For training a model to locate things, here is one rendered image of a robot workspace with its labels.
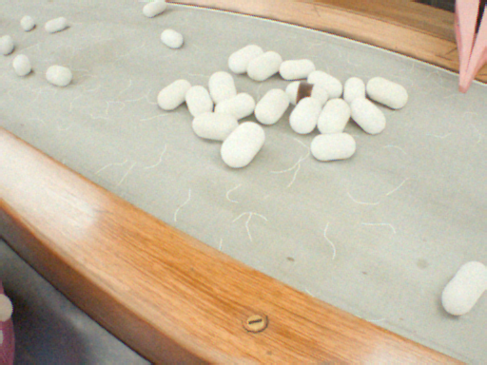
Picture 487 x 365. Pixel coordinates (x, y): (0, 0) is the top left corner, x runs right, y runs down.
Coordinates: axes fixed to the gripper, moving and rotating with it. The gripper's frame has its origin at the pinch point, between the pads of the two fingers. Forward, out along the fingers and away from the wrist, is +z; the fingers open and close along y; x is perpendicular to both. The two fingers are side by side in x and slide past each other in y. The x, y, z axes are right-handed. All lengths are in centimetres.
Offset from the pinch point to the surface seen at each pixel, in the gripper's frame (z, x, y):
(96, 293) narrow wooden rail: 23.0, -16.5, -12.7
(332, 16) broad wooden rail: -5.6, 7.2, -16.1
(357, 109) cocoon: 6.4, -3.1, -7.2
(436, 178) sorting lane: 9.1, -3.4, 0.3
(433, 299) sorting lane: 16.3, -9.7, 3.1
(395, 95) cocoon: 3.6, -0.9, -5.2
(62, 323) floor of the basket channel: 29.2, -12.1, -18.4
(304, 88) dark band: 6.1, -3.3, -11.6
